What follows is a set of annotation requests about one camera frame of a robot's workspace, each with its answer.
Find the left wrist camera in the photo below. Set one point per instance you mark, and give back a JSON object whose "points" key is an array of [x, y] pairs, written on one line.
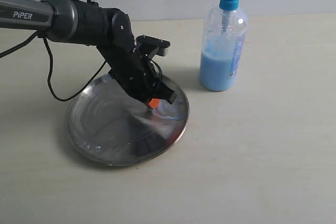
{"points": [[151, 46]]}

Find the blue pump soap bottle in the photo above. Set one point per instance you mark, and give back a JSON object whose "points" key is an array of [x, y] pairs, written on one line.
{"points": [[224, 33]]}

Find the blue soap blob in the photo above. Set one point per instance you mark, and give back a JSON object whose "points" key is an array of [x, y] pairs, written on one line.
{"points": [[168, 111]]}

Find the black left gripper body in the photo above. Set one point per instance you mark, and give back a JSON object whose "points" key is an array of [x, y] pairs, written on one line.
{"points": [[131, 70]]}

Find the round steel plate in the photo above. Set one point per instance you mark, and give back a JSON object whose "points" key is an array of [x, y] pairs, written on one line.
{"points": [[107, 126]]}

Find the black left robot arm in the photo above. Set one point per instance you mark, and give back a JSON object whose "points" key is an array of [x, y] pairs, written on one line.
{"points": [[84, 22]]}

